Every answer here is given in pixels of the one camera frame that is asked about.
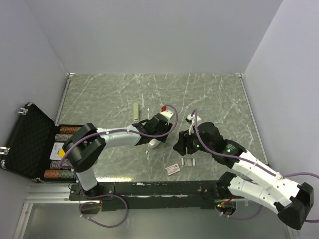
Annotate black poker chip case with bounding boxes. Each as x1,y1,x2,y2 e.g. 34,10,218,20
0,102,80,183

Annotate white stapler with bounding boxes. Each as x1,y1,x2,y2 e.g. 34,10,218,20
149,138,161,149

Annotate olive green stapler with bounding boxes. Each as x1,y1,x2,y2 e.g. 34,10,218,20
133,102,139,122

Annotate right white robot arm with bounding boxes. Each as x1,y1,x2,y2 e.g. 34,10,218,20
173,122,314,230

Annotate purple cable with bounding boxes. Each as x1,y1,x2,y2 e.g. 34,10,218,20
59,104,178,228
189,109,319,223

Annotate red white staple box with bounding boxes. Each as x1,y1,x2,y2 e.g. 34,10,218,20
166,164,181,176

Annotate staple box tray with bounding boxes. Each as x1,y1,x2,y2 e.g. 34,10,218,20
181,158,196,166

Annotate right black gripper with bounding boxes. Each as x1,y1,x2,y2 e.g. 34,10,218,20
172,126,214,156

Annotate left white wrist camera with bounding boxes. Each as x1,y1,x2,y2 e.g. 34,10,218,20
160,105,174,121

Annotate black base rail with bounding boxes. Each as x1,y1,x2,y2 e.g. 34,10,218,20
69,180,231,211

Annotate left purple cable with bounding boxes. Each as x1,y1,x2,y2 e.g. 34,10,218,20
59,104,178,228

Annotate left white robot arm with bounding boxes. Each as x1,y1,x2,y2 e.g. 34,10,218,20
62,110,174,200

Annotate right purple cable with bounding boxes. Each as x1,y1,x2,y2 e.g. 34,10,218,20
189,109,319,223

